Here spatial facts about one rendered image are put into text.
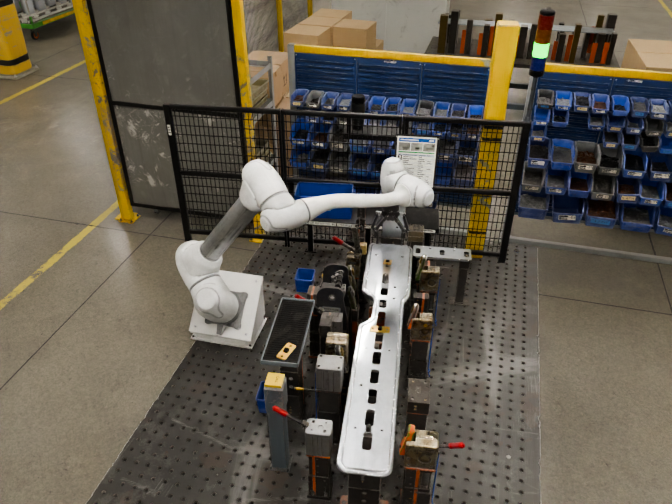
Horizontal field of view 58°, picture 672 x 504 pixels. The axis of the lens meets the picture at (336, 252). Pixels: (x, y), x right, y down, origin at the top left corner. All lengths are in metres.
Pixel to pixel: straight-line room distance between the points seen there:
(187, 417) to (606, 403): 2.41
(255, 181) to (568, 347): 2.54
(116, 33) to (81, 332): 2.11
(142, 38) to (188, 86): 0.44
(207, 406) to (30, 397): 1.59
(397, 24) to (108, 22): 5.07
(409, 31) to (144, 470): 7.47
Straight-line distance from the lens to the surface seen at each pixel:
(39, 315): 4.68
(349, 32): 6.95
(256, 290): 2.94
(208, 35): 4.47
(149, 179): 5.22
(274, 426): 2.30
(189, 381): 2.86
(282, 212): 2.37
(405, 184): 2.55
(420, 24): 9.01
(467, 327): 3.12
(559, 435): 3.70
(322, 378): 2.30
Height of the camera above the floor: 2.70
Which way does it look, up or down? 34 degrees down
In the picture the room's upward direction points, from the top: straight up
